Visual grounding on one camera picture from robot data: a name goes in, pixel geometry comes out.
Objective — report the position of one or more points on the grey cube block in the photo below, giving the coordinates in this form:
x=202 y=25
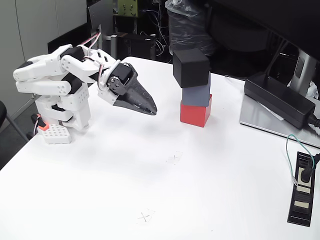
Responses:
x=196 y=96

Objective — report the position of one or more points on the black cube block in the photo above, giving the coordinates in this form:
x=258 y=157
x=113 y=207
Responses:
x=191 y=68

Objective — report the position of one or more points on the black computer case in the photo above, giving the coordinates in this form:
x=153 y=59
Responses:
x=137 y=45

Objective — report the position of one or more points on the red cube block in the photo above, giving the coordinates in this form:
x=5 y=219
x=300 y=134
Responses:
x=193 y=115

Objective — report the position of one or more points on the green perforated panel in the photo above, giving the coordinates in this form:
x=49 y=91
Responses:
x=127 y=7

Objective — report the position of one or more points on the clear tape with X mark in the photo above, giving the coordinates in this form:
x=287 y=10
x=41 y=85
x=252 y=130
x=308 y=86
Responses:
x=175 y=157
x=145 y=216

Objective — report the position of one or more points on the white perforated table clamp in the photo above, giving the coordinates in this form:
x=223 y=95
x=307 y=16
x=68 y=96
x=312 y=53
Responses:
x=56 y=135

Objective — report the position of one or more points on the orange connector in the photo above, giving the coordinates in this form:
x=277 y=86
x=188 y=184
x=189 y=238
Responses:
x=43 y=125

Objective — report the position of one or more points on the black chair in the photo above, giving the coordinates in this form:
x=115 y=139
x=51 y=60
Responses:
x=2 y=112

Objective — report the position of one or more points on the black power adapter brick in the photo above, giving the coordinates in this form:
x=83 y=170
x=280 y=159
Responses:
x=277 y=97

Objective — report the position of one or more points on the black monitor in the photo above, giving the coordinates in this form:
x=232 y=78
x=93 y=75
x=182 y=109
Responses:
x=275 y=15

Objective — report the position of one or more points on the silver monitor stand neck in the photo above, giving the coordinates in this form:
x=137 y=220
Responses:
x=301 y=70

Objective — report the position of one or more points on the crumpled white paper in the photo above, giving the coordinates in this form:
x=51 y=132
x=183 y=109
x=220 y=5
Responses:
x=313 y=91

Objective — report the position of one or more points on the black power plug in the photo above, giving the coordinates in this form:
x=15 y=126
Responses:
x=305 y=173

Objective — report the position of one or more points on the black power strip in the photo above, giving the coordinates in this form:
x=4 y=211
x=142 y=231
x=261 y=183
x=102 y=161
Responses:
x=301 y=200

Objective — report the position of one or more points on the silver monitor base plate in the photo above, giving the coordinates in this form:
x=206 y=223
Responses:
x=257 y=117

